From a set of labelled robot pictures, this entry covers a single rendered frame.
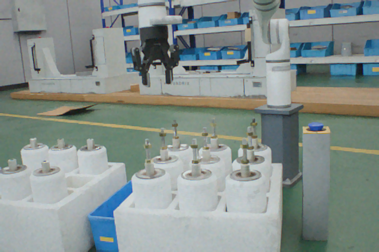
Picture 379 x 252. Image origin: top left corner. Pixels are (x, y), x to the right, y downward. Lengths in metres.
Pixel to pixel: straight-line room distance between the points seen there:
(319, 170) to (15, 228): 0.84
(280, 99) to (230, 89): 1.86
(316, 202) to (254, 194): 0.27
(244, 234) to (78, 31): 8.04
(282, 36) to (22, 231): 1.07
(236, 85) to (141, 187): 2.43
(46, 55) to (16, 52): 2.38
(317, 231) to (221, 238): 0.34
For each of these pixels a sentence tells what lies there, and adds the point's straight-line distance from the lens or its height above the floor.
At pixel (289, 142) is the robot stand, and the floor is 0.17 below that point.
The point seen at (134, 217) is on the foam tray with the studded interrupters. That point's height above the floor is 0.17.
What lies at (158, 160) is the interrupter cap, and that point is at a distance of 1.08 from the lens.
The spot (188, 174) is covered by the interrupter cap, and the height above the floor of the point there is 0.25.
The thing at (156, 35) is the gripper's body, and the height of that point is 0.59.
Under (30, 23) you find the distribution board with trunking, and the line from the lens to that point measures 7.85.
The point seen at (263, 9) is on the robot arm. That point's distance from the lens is 1.32.
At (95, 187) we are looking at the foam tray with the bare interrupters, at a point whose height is 0.17.
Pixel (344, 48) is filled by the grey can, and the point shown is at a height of 0.37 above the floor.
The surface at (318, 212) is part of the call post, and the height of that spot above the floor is 0.09.
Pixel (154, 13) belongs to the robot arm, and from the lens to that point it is 1.00.
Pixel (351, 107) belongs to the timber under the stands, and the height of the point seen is 0.06.
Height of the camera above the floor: 0.56
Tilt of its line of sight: 13 degrees down
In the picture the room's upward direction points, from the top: 4 degrees counter-clockwise
